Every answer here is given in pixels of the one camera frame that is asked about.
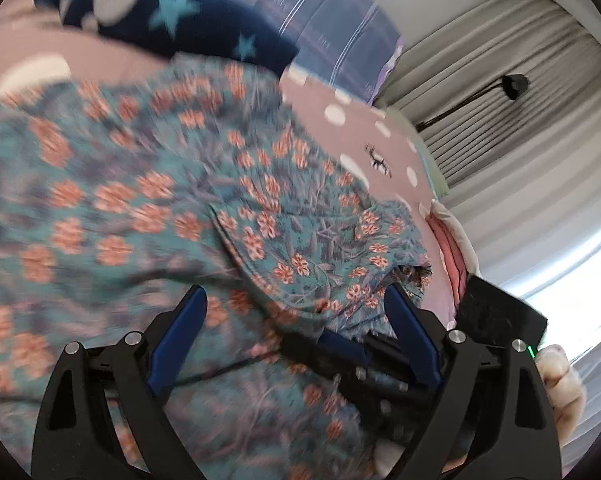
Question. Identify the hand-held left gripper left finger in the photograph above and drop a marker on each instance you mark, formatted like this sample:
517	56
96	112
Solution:
178	340

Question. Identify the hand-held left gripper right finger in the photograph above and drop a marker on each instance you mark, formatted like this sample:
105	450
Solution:
415	330

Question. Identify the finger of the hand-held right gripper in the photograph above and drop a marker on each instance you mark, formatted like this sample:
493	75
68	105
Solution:
345	346

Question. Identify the teal floral garment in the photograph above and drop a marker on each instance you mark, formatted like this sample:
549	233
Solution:
130	210

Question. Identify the person's right hand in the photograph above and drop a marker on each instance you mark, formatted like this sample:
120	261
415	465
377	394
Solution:
557	385

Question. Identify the pink and cream cushion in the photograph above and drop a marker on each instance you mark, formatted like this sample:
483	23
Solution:
450	255

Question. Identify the grey pleated curtain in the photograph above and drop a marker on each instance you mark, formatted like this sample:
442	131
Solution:
530	160

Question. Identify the pink dotted blanket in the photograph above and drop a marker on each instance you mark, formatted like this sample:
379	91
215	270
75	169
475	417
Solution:
350	125

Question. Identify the navy star print garment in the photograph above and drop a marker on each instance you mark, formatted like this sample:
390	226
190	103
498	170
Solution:
180	25

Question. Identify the blue striped bedding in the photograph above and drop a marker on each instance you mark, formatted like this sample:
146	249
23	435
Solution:
320	20

